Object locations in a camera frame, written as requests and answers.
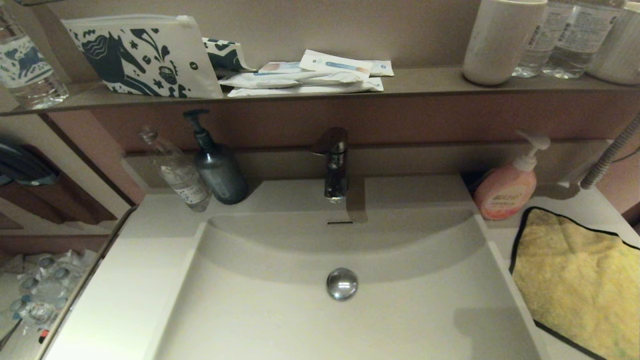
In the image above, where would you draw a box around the dark grey pump bottle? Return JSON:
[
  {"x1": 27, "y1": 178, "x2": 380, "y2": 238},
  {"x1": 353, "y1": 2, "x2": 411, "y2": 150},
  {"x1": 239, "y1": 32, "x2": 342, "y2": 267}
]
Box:
[{"x1": 182, "y1": 109, "x2": 249, "y2": 205}]

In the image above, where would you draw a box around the pink soap pump bottle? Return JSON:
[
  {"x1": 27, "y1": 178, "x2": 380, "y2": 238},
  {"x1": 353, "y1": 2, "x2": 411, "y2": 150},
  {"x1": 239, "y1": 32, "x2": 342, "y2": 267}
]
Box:
[{"x1": 472, "y1": 130, "x2": 552, "y2": 221}]

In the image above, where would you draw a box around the chrome faucet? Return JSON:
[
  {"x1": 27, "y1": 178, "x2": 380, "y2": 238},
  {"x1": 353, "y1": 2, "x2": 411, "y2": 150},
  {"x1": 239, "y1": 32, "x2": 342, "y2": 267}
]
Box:
[{"x1": 311, "y1": 126, "x2": 351, "y2": 204}]

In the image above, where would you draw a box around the brown wall shelf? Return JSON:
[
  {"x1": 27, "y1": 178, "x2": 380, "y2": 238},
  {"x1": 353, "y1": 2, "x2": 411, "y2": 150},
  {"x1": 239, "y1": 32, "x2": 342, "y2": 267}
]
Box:
[{"x1": 0, "y1": 65, "x2": 640, "y2": 117}]

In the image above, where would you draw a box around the small horse print pouch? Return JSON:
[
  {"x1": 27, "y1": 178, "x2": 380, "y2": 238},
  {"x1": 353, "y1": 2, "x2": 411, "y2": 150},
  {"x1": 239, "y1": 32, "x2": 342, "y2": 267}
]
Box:
[{"x1": 202, "y1": 37, "x2": 257, "y2": 80}]

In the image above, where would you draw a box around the white sachet with blue stripe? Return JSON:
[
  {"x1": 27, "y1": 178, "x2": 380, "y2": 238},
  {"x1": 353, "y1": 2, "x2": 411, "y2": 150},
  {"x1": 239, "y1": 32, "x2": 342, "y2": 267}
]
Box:
[{"x1": 299, "y1": 49, "x2": 373, "y2": 81}]

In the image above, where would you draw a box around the plain white ceramic cup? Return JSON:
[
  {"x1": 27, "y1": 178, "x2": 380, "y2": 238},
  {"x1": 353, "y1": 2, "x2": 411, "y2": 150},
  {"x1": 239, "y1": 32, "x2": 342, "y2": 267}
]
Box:
[{"x1": 586, "y1": 2, "x2": 640, "y2": 85}]

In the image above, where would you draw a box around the clear water bottle white label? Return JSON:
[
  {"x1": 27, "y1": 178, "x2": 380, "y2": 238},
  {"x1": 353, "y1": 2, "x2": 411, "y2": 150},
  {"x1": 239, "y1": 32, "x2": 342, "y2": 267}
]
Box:
[
  {"x1": 512, "y1": 0, "x2": 563, "y2": 79},
  {"x1": 541, "y1": 0, "x2": 626, "y2": 80}
]

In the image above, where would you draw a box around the yellow cloth with black trim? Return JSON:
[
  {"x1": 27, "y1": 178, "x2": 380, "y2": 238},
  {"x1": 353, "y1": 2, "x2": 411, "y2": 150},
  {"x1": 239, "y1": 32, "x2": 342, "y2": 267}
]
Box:
[{"x1": 509, "y1": 206, "x2": 640, "y2": 360}]

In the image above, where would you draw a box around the white sink basin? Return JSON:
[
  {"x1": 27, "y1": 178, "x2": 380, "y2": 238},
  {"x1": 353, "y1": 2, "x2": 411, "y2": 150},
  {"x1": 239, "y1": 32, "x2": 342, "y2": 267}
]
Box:
[{"x1": 145, "y1": 207, "x2": 543, "y2": 360}]

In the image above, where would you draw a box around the white sachet with orange print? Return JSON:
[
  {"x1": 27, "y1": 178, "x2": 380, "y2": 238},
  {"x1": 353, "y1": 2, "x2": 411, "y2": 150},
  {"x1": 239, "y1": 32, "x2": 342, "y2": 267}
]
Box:
[{"x1": 258, "y1": 61, "x2": 306, "y2": 75}]

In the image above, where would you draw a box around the water bottle blue animal label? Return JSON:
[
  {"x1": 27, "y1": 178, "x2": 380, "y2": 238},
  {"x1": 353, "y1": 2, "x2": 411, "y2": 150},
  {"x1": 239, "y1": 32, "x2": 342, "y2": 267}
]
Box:
[{"x1": 0, "y1": 7, "x2": 69, "y2": 110}]

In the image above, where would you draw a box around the chrome drain stopper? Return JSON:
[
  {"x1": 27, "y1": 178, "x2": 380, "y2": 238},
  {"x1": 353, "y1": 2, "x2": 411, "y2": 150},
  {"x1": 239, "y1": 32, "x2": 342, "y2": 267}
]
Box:
[{"x1": 326, "y1": 267, "x2": 359, "y2": 301}]

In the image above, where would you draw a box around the dark grey slipper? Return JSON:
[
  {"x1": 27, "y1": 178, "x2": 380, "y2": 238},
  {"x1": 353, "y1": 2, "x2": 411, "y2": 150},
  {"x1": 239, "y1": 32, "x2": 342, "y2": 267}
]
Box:
[{"x1": 0, "y1": 139, "x2": 60, "y2": 187}]

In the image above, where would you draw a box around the grey corrugated hose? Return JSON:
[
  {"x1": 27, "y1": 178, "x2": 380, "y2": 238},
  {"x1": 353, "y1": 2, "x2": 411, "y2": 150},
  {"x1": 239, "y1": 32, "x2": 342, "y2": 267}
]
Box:
[{"x1": 580, "y1": 112, "x2": 640, "y2": 190}]

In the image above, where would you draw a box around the long white tube packet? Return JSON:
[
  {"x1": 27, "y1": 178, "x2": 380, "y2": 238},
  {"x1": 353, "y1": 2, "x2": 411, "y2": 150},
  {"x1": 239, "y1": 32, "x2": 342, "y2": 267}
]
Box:
[{"x1": 218, "y1": 70, "x2": 363, "y2": 90}]

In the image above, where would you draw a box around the shrink-wrapped water bottle pack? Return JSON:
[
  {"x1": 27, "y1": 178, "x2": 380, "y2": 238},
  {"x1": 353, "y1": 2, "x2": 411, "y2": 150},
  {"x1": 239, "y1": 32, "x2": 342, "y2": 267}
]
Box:
[{"x1": 0, "y1": 249, "x2": 98, "y2": 346}]

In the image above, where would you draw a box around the flat white packet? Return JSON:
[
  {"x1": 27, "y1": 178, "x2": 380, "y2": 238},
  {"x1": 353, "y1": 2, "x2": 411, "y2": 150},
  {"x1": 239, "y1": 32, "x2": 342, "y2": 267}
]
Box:
[{"x1": 226, "y1": 77, "x2": 385, "y2": 98}]

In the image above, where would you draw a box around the uncapped clear plastic bottle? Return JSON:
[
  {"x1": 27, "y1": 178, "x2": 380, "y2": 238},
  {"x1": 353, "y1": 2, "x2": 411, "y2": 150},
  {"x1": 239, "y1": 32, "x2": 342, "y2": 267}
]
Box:
[{"x1": 138, "y1": 126, "x2": 213, "y2": 213}]

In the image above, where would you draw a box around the speckled white ceramic cup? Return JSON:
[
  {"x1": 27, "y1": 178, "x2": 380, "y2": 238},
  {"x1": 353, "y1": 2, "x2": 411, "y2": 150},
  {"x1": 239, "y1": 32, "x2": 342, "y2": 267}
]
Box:
[{"x1": 462, "y1": 0, "x2": 549, "y2": 86}]

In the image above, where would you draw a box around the large horse print pouch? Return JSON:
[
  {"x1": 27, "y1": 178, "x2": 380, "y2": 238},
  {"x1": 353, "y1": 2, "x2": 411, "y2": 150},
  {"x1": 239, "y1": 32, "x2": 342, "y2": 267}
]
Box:
[{"x1": 61, "y1": 14, "x2": 224, "y2": 99}]

